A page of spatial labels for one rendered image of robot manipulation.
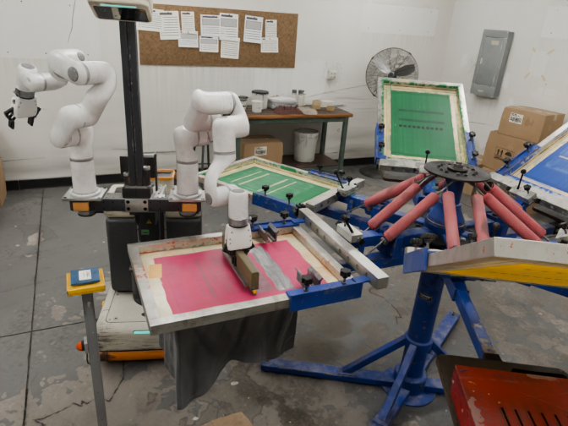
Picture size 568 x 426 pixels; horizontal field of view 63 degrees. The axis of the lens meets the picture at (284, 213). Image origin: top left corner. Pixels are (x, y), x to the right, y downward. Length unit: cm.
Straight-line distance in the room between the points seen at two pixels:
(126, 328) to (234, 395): 70
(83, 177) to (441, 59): 586
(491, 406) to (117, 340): 204
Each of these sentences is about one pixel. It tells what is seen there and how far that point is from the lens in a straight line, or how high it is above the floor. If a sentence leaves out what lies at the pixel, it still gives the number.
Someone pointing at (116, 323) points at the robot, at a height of 28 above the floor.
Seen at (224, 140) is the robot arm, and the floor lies 147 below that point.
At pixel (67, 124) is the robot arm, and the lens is 197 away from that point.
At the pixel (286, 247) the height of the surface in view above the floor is 95.
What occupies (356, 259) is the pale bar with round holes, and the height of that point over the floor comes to 104.
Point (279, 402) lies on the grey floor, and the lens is 267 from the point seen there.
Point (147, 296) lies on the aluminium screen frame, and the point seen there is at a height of 99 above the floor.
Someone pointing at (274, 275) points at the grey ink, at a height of 96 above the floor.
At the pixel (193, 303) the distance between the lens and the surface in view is 169.
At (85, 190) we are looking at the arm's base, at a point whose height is 116.
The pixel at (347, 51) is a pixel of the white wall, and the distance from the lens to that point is 626.
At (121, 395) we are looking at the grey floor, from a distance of 276.
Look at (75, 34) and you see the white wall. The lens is 532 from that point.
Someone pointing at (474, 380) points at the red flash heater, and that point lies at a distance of 132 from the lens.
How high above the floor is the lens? 191
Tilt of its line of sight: 23 degrees down
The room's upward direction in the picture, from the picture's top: 4 degrees clockwise
